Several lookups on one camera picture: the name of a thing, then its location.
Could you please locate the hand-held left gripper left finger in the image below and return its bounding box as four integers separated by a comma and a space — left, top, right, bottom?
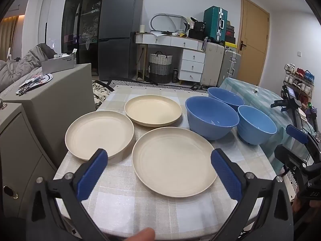
25, 149, 109, 241

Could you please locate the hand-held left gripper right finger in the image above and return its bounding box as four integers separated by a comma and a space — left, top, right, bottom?
210, 148, 295, 241

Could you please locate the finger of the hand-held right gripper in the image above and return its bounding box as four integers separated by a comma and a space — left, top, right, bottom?
286, 125, 321, 156
274, 144, 321, 179

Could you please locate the cream plate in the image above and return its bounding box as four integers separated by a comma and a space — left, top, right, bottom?
65, 110, 135, 161
125, 95, 182, 127
132, 127, 218, 198

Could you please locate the light blue ribbed bowl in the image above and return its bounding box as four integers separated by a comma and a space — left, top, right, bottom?
237, 105, 277, 145

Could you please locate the large dark blue bowl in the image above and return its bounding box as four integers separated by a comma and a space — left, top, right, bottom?
185, 96, 240, 140

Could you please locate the small dark blue bowl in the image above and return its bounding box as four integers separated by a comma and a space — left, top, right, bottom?
208, 87, 245, 112

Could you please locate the person's right hand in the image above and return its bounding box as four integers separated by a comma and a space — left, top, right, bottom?
293, 196, 321, 212

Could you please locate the person's left hand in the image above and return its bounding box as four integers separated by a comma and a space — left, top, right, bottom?
125, 227, 155, 241

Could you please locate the teal checked tablecloth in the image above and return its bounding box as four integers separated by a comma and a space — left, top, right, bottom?
217, 77, 311, 166

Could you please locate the shoe rack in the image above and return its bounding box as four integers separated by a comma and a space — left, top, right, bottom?
283, 63, 315, 106

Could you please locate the low grey cabinet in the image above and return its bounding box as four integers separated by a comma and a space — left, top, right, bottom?
0, 103, 58, 216

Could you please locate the silver suitcase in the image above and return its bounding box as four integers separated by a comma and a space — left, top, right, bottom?
218, 48, 242, 87

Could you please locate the black and white rug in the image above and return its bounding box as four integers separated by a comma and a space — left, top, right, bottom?
110, 80, 208, 93

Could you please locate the round tray with clutter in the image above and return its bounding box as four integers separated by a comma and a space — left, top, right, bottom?
15, 73, 54, 96

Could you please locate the beige suitcase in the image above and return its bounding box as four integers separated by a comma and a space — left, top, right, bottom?
201, 41, 225, 87

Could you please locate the wooden door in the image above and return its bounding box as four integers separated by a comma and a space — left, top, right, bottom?
237, 0, 271, 86

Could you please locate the grey cardboard box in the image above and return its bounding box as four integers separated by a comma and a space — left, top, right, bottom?
41, 53, 77, 74

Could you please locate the stack of black cases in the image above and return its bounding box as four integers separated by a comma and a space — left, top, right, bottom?
224, 21, 237, 44

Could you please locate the white desk with drawers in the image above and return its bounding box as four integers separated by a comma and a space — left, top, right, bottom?
135, 31, 206, 83

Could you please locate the woven laundry basket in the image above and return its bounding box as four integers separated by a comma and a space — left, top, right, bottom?
148, 51, 173, 84

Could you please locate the grey padded coat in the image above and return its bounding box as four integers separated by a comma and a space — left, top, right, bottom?
0, 43, 58, 93

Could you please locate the teal suitcase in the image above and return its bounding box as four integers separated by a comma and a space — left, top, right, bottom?
203, 6, 228, 43

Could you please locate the black bag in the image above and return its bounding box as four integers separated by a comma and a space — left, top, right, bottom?
188, 20, 206, 41

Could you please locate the dark grey fridge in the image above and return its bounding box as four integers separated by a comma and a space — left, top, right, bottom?
98, 0, 143, 81

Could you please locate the black glass cabinet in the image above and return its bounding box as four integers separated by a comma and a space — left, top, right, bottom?
61, 0, 107, 77

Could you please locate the beige curtain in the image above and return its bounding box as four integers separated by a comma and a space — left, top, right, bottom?
0, 15, 20, 61

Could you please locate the oval mirror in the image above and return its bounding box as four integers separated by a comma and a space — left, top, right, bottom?
150, 13, 191, 32

